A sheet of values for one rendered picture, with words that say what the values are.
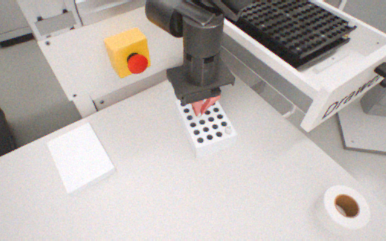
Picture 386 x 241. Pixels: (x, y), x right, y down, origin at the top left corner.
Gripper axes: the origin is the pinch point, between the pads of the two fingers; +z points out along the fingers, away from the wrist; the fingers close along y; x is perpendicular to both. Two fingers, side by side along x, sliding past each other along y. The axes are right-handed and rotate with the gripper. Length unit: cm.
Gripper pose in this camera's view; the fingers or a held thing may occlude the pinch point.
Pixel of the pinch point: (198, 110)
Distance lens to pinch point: 50.2
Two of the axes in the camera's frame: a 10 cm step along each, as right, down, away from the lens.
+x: 3.6, 7.3, -5.8
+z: -0.2, 6.2, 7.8
